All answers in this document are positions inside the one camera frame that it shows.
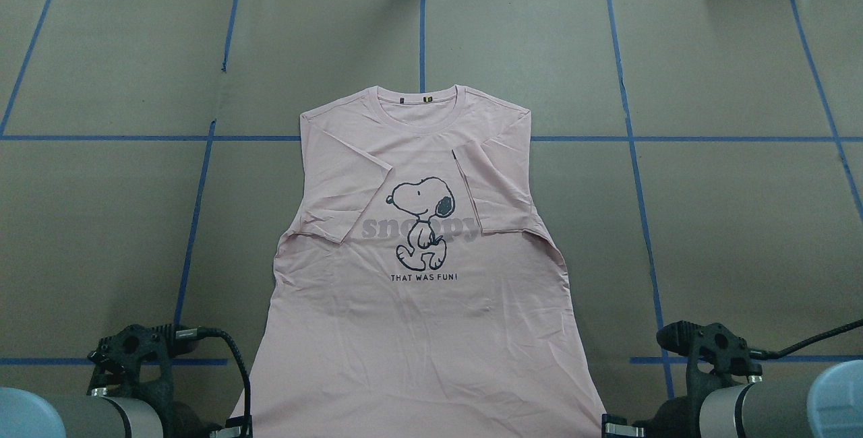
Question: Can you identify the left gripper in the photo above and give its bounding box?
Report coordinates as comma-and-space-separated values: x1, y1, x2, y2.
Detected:
166, 401, 254, 437

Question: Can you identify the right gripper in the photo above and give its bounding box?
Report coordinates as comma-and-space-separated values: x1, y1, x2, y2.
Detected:
601, 401, 702, 437

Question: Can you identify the pink Snoopy t-shirt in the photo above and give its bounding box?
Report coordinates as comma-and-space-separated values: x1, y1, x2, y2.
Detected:
250, 86, 605, 437

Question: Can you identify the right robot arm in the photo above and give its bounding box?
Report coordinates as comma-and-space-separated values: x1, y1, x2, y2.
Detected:
601, 359, 862, 437

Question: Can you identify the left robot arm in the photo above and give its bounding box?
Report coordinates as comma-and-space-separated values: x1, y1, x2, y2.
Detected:
1, 387, 242, 437

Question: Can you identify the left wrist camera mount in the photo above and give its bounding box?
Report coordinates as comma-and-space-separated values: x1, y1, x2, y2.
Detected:
87, 324, 200, 406

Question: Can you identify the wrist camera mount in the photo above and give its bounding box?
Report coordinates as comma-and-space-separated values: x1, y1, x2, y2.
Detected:
87, 324, 200, 406
656, 321, 763, 399

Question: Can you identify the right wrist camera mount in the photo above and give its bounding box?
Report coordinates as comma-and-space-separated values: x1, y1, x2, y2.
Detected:
656, 321, 763, 399

